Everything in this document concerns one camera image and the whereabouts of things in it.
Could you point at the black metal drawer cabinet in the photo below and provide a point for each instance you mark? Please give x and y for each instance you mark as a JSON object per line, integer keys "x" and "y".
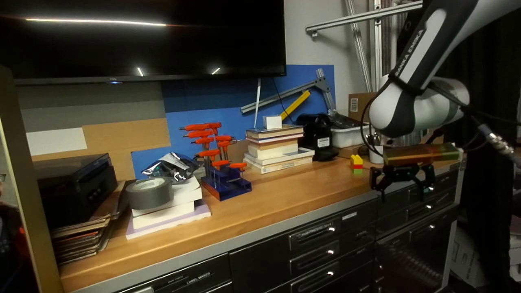
{"x": 392, "y": 242}

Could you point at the stack of books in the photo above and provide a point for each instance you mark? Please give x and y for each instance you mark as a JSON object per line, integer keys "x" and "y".
{"x": 275, "y": 151}

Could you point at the white pen cup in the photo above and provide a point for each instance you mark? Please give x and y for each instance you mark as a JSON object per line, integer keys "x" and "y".
{"x": 376, "y": 154}

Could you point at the black label printer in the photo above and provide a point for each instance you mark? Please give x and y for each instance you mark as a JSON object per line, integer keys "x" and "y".
{"x": 316, "y": 136}

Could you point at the black wall monitor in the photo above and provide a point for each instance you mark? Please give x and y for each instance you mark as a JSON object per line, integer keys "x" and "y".
{"x": 111, "y": 42}

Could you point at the grey duct tape roll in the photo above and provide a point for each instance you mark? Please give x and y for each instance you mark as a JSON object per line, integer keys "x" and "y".
{"x": 148, "y": 193}

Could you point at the black electronics box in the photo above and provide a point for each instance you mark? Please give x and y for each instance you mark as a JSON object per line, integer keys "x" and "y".
{"x": 73, "y": 188}

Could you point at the small white box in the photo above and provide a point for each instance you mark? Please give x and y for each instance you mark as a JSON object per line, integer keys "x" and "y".
{"x": 272, "y": 123}

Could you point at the red handled hex key set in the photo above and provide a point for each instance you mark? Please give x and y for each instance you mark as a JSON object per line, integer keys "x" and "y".
{"x": 221, "y": 175}

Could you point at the cardboard shipping box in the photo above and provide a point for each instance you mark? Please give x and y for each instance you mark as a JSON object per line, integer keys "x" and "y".
{"x": 357, "y": 104}

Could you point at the white foam boards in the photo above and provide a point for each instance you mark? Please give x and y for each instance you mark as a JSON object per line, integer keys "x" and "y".
{"x": 186, "y": 206}

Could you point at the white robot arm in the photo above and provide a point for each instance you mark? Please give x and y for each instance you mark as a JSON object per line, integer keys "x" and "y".
{"x": 414, "y": 99}

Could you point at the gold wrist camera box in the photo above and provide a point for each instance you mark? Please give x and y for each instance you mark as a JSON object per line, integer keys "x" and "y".
{"x": 420, "y": 154}

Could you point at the yellow handled tool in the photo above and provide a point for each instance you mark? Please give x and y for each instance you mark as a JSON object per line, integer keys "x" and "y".
{"x": 295, "y": 105}

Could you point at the white storage bin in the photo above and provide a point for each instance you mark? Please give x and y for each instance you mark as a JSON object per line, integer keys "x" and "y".
{"x": 347, "y": 138}

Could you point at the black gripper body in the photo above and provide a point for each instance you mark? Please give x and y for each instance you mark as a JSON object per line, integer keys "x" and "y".
{"x": 422, "y": 175}

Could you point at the colourful toy brick stack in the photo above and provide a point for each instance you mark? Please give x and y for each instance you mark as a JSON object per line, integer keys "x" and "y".
{"x": 357, "y": 165}

